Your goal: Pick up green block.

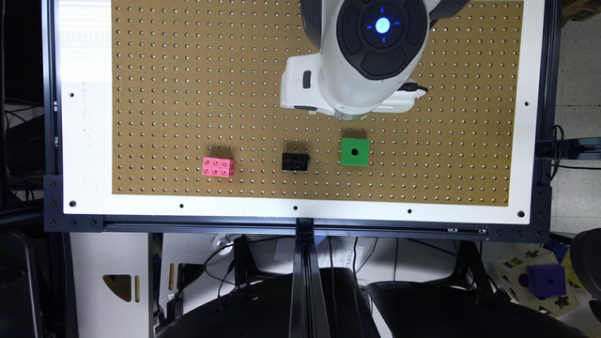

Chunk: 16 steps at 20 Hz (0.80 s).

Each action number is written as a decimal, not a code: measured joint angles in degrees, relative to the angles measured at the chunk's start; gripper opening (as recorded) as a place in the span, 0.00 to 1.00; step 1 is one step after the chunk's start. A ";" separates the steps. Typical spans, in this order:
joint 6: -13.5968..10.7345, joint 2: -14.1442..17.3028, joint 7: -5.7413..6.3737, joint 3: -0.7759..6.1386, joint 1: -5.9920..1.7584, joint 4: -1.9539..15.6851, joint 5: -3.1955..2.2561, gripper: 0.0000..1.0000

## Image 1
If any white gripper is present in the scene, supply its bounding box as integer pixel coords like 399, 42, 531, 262
280, 52, 429, 116

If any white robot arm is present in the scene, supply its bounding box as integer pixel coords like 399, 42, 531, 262
280, 0, 469, 120

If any black brick block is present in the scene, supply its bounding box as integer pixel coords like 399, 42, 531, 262
281, 153, 310, 171

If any green cube block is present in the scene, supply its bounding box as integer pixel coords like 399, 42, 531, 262
340, 138, 370, 166

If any pink brick block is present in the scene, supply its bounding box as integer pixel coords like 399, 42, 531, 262
202, 157, 235, 177

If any purple cube block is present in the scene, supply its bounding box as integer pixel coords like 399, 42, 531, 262
527, 263, 566, 298

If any brown pegboard panel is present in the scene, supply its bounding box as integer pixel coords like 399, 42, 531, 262
112, 0, 524, 207

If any black office chair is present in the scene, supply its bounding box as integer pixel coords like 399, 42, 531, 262
158, 268, 379, 338

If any white wooden panel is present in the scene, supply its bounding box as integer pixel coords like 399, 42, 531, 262
70, 233, 152, 338

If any beige shape sorter board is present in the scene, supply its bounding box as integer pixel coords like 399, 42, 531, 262
490, 245, 579, 317

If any black aluminium table frame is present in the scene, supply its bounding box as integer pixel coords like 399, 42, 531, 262
41, 1, 560, 337

